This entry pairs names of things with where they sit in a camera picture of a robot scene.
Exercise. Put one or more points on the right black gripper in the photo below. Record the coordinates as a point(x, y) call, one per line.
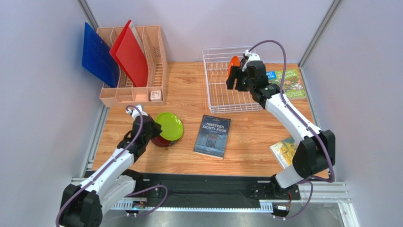
point(234, 79)

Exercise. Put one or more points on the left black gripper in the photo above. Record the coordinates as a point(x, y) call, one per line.
point(157, 127)

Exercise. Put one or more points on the orange plate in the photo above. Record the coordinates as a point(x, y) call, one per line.
point(235, 61)

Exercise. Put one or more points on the red floral plate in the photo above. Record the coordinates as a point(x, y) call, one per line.
point(161, 142)

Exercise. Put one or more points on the green plate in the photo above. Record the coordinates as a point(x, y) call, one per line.
point(171, 126)

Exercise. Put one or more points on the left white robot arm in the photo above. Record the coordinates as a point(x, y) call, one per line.
point(107, 176)

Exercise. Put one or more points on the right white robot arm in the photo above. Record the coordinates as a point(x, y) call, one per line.
point(316, 148)

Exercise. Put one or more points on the white power adapter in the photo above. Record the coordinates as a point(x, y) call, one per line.
point(156, 96)

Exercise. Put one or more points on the pink plastic file organizer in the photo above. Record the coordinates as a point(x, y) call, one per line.
point(126, 93)

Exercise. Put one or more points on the green treehouse book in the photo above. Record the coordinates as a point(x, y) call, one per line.
point(293, 86)

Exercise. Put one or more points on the black base mat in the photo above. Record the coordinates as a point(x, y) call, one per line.
point(209, 191)

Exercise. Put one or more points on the Nineteen Eighty-Four book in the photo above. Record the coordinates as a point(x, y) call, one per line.
point(212, 136)

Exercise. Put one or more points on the red plastic folder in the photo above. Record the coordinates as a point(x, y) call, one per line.
point(129, 53)

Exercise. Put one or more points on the blue plastic folder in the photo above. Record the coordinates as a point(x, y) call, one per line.
point(97, 59)

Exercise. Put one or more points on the yellow illustrated book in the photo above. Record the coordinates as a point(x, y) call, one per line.
point(284, 152)

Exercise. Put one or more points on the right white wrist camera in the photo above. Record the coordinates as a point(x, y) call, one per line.
point(248, 57)

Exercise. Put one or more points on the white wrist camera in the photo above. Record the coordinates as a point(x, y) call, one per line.
point(135, 110)
point(248, 57)

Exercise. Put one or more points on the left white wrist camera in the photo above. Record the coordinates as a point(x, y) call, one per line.
point(135, 110)

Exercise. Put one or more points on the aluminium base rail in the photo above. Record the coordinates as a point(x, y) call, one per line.
point(311, 194)

